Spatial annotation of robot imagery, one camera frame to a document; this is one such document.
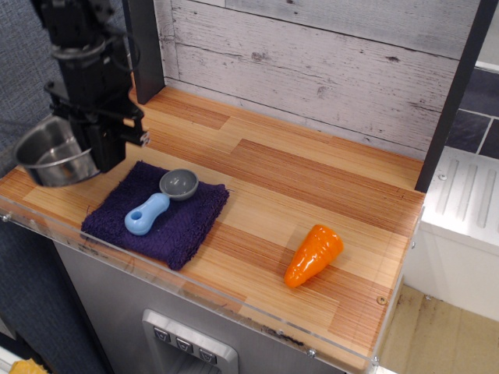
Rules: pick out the right dark grey post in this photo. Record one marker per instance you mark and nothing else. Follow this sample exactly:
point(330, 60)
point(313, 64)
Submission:
point(478, 32)

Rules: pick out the purple towel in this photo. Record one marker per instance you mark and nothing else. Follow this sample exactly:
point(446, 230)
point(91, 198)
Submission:
point(175, 236)

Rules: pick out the clear acrylic front guard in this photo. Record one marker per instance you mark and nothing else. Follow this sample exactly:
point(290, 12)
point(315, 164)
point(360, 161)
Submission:
point(116, 286)

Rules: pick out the yellow object at corner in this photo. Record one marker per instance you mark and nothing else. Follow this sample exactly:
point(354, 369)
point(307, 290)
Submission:
point(27, 367)

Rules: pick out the silver dispenser button panel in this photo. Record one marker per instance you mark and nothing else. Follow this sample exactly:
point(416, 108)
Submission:
point(178, 348)

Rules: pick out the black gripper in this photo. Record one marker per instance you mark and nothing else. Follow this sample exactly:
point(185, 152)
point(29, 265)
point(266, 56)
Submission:
point(95, 86)

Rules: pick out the white ridged appliance top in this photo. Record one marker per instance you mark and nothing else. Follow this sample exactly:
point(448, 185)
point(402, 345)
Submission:
point(463, 196)

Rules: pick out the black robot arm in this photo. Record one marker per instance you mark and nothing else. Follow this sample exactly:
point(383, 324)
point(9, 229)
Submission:
point(77, 24)

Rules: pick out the blue grey toy scoop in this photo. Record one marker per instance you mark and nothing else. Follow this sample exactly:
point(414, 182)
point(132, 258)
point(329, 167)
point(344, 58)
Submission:
point(176, 185)

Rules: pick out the metal pot with wire handle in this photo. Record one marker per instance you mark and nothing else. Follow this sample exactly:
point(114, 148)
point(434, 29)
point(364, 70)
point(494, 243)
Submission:
point(52, 156)

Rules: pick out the orange plastic carrot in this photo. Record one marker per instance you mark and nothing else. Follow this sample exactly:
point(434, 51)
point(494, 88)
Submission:
point(321, 246)

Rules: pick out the dark grey post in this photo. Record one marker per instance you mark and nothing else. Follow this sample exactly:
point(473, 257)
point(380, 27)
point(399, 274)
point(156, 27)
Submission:
point(478, 32)
point(145, 50)

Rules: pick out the left dark grey post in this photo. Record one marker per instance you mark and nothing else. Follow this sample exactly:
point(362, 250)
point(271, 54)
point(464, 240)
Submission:
point(145, 50)

